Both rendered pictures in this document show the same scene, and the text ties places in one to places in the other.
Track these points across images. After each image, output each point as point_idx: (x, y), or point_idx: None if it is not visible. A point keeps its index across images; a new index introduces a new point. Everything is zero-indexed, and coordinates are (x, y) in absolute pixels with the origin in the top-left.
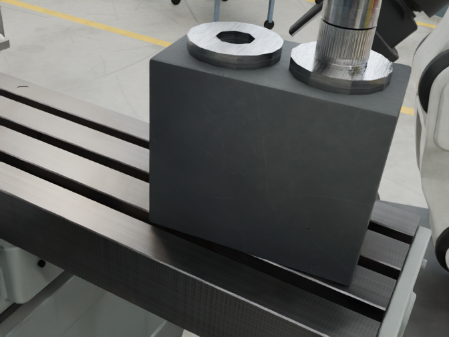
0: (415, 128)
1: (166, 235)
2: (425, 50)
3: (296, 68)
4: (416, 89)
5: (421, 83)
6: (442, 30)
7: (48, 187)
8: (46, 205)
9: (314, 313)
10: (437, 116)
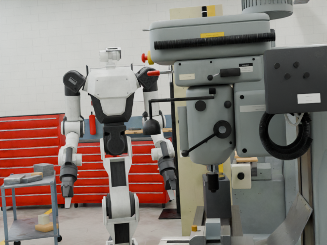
0: (113, 232)
1: (232, 216)
2: (119, 201)
3: (221, 174)
4: (106, 220)
5: (132, 207)
6: (119, 194)
7: (234, 225)
8: (240, 224)
9: (235, 207)
10: (138, 212)
